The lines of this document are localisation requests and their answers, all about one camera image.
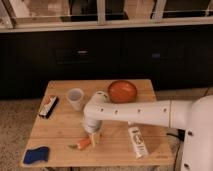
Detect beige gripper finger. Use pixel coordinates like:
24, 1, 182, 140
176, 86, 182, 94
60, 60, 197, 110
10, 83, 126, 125
89, 132, 101, 147

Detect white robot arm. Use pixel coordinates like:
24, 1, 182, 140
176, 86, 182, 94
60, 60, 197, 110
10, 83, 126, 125
83, 91, 213, 171

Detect white ceramic cup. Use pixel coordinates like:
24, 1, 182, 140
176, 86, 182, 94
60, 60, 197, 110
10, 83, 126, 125
66, 88, 84, 111

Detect orange bowl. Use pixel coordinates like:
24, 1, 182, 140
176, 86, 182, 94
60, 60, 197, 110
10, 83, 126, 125
108, 80, 137, 103

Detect white squeeze bottle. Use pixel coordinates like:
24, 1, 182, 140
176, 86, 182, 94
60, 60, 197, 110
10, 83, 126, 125
128, 124, 149, 158

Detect blue sponge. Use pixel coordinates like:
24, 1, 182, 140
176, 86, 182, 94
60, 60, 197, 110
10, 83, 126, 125
23, 146, 49, 164

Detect dark cabinet with drawers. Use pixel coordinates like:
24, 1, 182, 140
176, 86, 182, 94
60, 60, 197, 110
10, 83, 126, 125
0, 25, 213, 99

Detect black power cable with adapter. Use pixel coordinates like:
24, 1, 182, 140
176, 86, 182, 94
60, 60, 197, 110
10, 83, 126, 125
166, 128, 186, 168

